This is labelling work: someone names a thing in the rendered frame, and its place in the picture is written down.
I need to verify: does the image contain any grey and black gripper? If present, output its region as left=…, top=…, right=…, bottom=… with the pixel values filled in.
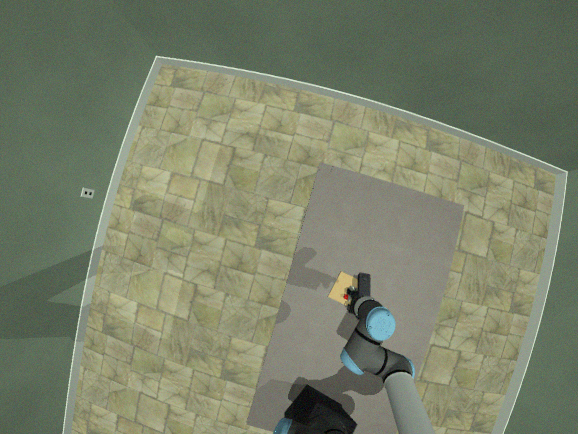
left=347, top=287, right=359, bottom=320

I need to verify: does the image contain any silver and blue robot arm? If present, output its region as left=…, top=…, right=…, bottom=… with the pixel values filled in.
left=273, top=273, right=435, bottom=434

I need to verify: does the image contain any tan flat mat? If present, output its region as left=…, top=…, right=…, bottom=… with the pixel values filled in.
left=328, top=271, right=358, bottom=306

